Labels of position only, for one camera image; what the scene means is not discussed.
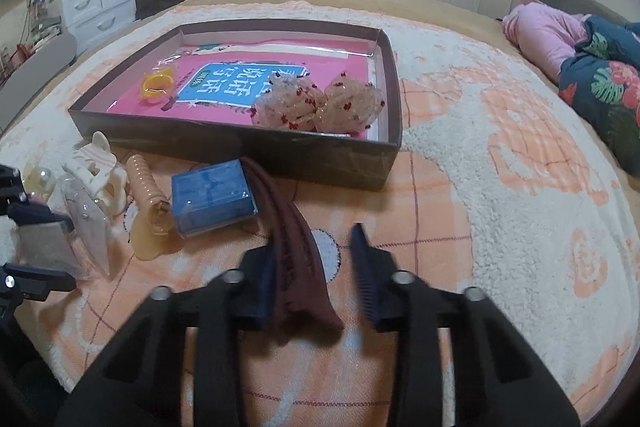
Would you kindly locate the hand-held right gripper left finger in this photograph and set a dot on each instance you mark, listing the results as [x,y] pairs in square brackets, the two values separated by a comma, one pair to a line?
[260,292]

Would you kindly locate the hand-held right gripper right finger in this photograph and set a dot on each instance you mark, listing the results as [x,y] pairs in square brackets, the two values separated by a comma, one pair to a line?
[367,277]

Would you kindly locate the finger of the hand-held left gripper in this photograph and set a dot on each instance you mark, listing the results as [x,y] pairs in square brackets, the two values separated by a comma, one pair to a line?
[35,279]
[30,213]

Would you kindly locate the dark red hair clip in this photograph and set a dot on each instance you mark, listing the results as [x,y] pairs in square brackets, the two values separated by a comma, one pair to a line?
[295,267]

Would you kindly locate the clear hair claw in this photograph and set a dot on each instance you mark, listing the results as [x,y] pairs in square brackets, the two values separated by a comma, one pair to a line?
[87,227]

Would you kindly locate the white hair claw clip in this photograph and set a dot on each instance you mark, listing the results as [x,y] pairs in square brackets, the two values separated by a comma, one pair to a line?
[100,177]

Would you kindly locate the peach spiral hair clip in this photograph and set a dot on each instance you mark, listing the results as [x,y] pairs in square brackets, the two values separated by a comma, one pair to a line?
[145,187]

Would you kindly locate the brown cardboard box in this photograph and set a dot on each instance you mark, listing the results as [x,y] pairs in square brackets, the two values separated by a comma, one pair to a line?
[280,162]

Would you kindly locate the pearl hair clip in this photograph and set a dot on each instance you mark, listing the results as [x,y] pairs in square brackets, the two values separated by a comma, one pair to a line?
[40,182]

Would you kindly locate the small blue box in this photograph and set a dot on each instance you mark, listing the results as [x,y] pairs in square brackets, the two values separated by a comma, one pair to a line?
[212,197]

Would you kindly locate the grey chair back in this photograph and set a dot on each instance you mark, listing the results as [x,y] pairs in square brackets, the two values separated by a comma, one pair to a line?
[35,72]

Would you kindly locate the peach and white plush blanket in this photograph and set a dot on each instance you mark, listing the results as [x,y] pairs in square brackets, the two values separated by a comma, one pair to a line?
[500,187]

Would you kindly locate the speckled translucent hair claw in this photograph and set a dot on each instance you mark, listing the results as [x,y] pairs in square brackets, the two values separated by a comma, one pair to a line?
[350,104]

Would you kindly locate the yellow rings in plastic bag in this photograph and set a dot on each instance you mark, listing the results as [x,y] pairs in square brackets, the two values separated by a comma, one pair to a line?
[157,84]

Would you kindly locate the pink mesh scrunchie red dots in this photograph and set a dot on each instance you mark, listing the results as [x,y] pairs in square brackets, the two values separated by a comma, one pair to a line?
[282,104]

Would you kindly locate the white drawer cabinet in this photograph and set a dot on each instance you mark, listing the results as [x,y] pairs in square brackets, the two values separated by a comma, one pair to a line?
[97,2]

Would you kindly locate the tan bedsheet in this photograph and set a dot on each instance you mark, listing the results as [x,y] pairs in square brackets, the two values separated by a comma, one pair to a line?
[425,2]

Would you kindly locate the blue floral quilt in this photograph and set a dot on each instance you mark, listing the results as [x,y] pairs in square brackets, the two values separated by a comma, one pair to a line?
[605,97]

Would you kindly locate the pink garment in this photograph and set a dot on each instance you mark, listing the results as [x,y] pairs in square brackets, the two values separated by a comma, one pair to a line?
[545,37]

